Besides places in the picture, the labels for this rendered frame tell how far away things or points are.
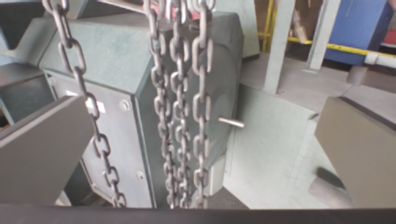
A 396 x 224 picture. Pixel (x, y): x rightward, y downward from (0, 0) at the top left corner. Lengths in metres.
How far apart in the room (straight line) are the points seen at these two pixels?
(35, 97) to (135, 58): 0.21
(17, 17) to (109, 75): 0.30
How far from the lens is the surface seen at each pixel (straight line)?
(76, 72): 0.20
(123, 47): 0.33
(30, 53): 0.52
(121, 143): 0.36
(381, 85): 0.54
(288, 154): 0.76
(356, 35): 3.22
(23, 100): 0.44
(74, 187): 0.57
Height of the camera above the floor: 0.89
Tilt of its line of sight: 31 degrees down
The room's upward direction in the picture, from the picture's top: straight up
